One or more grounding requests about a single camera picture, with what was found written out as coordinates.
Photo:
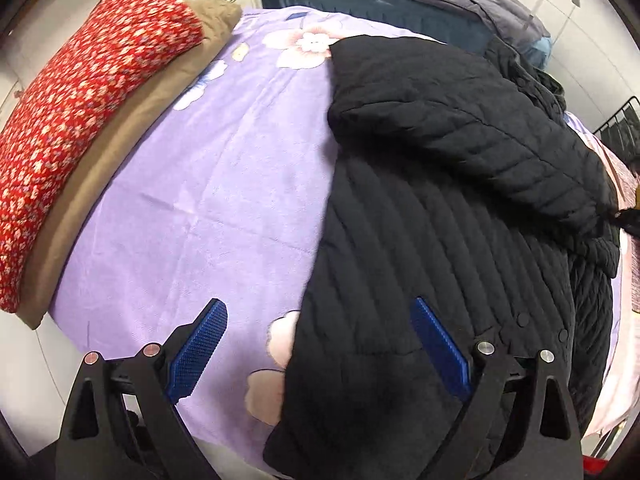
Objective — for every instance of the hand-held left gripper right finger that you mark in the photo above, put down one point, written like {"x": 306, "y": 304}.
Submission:
{"x": 440, "y": 355}

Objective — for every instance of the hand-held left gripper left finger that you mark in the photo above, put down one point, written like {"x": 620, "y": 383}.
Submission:
{"x": 197, "y": 355}

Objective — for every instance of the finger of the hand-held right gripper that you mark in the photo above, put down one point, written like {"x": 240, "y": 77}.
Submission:
{"x": 627, "y": 221}

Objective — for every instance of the black quilted jacket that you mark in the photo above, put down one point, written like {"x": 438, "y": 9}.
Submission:
{"x": 425, "y": 210}

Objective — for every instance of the mottled pink grey sheet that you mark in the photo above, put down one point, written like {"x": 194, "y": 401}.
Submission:
{"x": 632, "y": 270}

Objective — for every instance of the purple floral blanket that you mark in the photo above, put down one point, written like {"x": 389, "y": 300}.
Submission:
{"x": 225, "y": 185}

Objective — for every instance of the grey quilt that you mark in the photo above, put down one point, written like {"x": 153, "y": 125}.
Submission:
{"x": 475, "y": 0}

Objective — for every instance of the red floral pillow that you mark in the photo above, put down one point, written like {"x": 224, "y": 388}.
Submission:
{"x": 75, "y": 100}

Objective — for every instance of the dark teal bed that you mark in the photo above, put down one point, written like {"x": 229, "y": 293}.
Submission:
{"x": 375, "y": 5}

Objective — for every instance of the brown folded blanket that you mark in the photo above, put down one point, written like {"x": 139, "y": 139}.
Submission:
{"x": 215, "y": 17}

